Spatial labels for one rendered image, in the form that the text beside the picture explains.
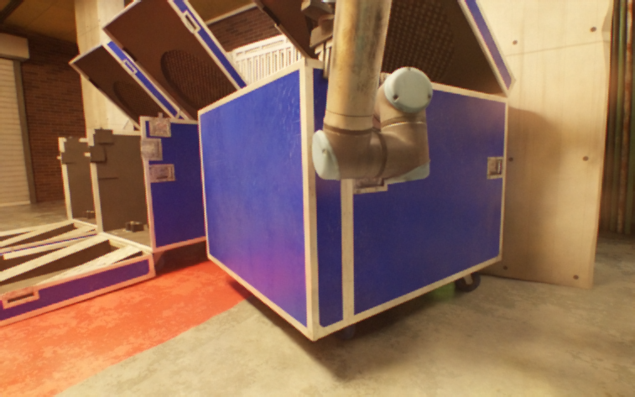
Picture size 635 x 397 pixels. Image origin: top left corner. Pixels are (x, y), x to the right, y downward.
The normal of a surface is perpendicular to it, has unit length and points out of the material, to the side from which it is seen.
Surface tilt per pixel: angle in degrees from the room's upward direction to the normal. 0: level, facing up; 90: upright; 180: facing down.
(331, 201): 90
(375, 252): 90
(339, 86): 102
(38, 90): 90
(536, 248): 90
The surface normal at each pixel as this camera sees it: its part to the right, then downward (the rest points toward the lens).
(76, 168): 0.81, 0.05
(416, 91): 0.12, -0.11
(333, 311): 0.58, 0.09
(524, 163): -0.54, 0.12
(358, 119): 0.32, 0.46
